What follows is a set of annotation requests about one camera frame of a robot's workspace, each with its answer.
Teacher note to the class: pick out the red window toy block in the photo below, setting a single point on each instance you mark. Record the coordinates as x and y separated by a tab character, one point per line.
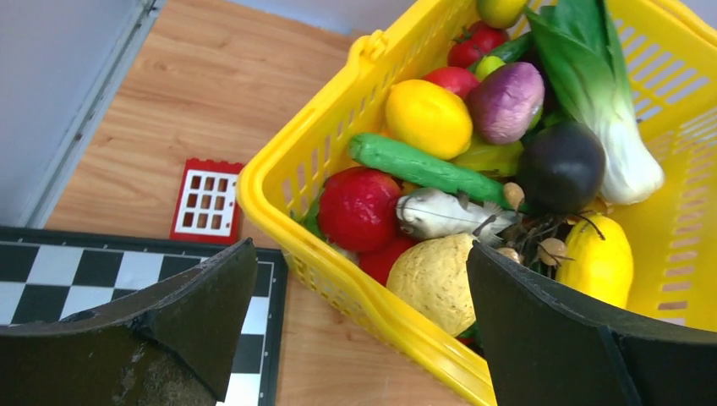
206	209

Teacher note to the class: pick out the yellow lemon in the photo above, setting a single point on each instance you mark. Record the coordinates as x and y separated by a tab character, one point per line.
429	118

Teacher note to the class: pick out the grey toy fish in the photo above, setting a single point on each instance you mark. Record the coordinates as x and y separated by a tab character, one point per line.
429	213

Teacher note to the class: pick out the dark purple eggplant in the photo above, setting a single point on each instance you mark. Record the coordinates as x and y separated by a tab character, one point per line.
561	168

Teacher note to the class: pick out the yellow plastic basket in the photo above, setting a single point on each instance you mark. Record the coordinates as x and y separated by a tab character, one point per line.
671	58

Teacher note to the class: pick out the green white bok choy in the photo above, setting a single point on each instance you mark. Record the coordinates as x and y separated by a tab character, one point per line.
582	55

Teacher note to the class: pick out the red strawberry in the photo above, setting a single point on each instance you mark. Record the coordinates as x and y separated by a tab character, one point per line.
357	209

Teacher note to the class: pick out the purple onion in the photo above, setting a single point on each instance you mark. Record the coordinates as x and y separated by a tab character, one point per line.
504	105

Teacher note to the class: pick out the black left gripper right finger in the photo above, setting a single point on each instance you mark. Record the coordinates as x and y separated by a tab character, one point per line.
548	344

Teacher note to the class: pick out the beige pear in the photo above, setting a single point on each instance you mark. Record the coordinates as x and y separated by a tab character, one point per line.
432	278

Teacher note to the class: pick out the black white checkerboard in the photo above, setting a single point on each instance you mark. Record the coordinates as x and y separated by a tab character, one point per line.
47	275

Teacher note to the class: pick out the yellow green lime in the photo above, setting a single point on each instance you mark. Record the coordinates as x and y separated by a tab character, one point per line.
500	14

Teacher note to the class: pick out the green cucumber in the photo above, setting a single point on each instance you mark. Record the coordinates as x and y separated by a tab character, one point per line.
415	166

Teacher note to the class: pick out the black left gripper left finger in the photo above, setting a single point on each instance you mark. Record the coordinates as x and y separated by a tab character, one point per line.
172	342

